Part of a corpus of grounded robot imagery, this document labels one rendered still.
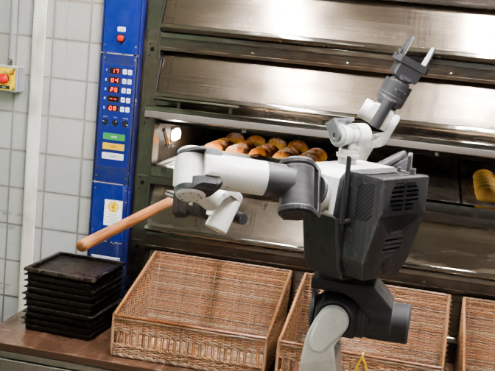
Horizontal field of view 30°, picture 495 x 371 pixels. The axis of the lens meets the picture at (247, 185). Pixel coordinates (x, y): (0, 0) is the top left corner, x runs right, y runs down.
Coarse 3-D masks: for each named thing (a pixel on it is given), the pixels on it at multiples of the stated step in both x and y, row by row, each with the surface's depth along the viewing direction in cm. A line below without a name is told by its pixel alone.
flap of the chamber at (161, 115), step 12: (168, 120) 354; (180, 120) 340; (192, 120) 339; (204, 120) 338; (216, 120) 337; (228, 120) 336; (276, 132) 341; (288, 132) 332; (300, 132) 331; (312, 132) 330; (324, 132) 329; (396, 144) 324; (408, 144) 324; (420, 144) 323; (432, 144) 322; (468, 156) 336; (480, 156) 319; (492, 156) 318
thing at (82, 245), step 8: (168, 200) 284; (144, 208) 269; (152, 208) 271; (160, 208) 276; (128, 216) 256; (136, 216) 258; (144, 216) 263; (120, 224) 247; (128, 224) 252; (136, 224) 259; (96, 232) 235; (104, 232) 237; (112, 232) 241; (120, 232) 247; (80, 240) 226; (88, 240) 227; (96, 240) 231; (104, 240) 236; (80, 248) 225; (88, 248) 227
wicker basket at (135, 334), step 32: (160, 256) 361; (192, 256) 359; (160, 288) 360; (192, 288) 358; (224, 288) 355; (256, 288) 354; (288, 288) 347; (128, 320) 318; (160, 320) 316; (192, 320) 357; (224, 320) 355; (256, 320) 352; (128, 352) 320; (160, 352) 318; (192, 352) 316; (224, 352) 313; (256, 352) 311
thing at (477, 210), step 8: (152, 168) 361; (160, 168) 360; (168, 168) 359; (160, 176) 361; (168, 176) 360; (432, 200) 343; (432, 208) 340; (440, 208) 339; (448, 208) 339; (456, 208) 338; (464, 208) 337; (472, 208) 337; (480, 208) 336; (488, 208) 337; (464, 216) 338; (472, 216) 337; (480, 216) 337; (488, 216) 336
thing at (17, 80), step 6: (0, 66) 361; (6, 66) 360; (12, 66) 360; (18, 66) 363; (0, 72) 361; (6, 72) 360; (18, 72) 361; (12, 78) 360; (18, 78) 361; (0, 84) 361; (6, 84) 361; (12, 84) 360; (18, 84) 362; (0, 90) 362; (6, 90) 362; (12, 90) 361; (18, 90) 363
